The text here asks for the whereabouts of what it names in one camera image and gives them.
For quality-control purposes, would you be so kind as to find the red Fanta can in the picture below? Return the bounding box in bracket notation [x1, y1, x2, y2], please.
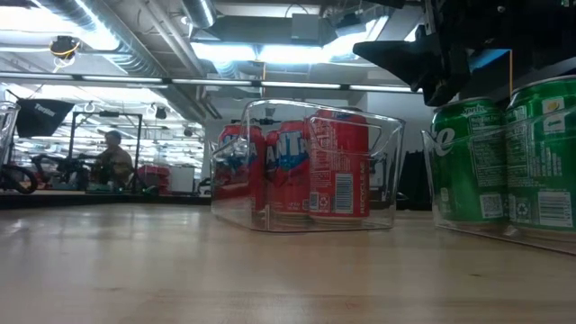
[215, 124, 267, 212]
[308, 109, 371, 222]
[265, 119, 311, 216]

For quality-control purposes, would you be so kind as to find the clear plastic bin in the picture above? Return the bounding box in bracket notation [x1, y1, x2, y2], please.
[210, 98, 406, 234]
[420, 103, 576, 257]

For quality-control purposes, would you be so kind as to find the narrow silver air duct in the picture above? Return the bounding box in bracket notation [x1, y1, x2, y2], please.
[179, 0, 218, 29]

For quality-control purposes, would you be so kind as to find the person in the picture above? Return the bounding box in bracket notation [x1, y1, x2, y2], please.
[89, 129, 135, 189]

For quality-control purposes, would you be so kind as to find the bright ceiling light panel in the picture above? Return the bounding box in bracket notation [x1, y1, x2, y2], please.
[191, 41, 374, 65]

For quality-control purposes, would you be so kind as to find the large silver air duct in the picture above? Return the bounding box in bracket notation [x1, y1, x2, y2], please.
[33, 0, 166, 78]

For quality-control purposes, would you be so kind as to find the red storage crate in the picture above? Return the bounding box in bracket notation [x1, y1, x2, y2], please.
[136, 164, 171, 194]

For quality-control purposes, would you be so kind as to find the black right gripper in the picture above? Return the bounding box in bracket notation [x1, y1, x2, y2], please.
[353, 0, 523, 107]

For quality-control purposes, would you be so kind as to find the long linear ceiling light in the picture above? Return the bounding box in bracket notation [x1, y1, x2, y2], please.
[0, 70, 424, 95]

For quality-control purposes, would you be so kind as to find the black bicycle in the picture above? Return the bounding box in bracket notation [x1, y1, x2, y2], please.
[0, 152, 98, 195]

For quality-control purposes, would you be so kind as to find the grey ceiling box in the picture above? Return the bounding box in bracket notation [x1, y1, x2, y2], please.
[291, 13, 324, 45]

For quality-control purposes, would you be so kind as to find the black rectangular rack frame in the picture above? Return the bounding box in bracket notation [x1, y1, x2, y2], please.
[67, 110, 144, 193]

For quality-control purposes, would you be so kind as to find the white cabinet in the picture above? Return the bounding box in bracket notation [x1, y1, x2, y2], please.
[169, 165, 198, 194]

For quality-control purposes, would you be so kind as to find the black pennant white lettering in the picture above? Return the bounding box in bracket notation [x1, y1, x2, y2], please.
[16, 97, 76, 139]

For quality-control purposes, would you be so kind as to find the green Sprite can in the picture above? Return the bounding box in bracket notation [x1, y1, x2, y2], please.
[503, 75, 576, 233]
[429, 96, 509, 225]

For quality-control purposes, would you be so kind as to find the black ceiling cord reel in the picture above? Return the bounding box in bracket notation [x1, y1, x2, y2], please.
[48, 34, 82, 69]

